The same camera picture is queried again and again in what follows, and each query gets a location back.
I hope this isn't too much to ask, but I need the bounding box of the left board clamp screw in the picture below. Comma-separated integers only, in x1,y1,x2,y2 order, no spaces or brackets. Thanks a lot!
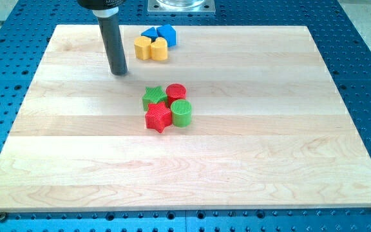
0,212,8,222

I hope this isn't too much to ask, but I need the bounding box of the light wooden board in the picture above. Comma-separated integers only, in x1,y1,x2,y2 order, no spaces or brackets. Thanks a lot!
0,25,371,212

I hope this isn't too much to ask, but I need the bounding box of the blue pentagon block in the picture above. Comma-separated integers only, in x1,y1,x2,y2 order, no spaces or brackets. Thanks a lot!
157,24,176,47

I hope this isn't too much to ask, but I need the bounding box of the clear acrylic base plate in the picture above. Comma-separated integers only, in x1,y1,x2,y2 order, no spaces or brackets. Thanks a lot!
147,0,216,15

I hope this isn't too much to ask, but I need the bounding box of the black robot arm end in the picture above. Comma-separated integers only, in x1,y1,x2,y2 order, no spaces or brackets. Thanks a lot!
77,0,126,10

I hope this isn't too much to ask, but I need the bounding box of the green cylinder block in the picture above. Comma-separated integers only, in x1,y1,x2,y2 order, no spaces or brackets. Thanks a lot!
171,99,192,128

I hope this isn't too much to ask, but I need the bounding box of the yellow heart block right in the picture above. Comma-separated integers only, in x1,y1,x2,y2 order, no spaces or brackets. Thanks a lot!
151,37,168,61

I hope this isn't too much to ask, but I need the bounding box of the yellow heart block left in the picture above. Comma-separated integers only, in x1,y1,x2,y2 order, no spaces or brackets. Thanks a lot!
134,36,151,60

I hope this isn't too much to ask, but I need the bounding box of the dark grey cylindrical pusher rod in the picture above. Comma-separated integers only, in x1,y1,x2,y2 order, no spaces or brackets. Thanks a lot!
93,7,128,75

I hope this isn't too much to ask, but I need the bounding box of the yellow heart block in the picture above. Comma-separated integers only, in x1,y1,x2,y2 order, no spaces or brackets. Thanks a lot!
151,37,168,61
134,36,151,60

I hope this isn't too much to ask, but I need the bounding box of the red cylinder block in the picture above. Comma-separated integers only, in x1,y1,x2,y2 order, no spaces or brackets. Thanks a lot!
166,83,187,107

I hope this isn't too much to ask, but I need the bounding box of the green star block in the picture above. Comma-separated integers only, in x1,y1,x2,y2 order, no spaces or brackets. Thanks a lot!
142,86,167,111

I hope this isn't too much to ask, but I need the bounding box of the blue triangle block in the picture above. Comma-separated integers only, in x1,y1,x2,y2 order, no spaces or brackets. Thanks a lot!
141,27,158,42

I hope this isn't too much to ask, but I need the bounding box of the red star block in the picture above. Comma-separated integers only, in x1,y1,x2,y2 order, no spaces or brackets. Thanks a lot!
145,102,172,133

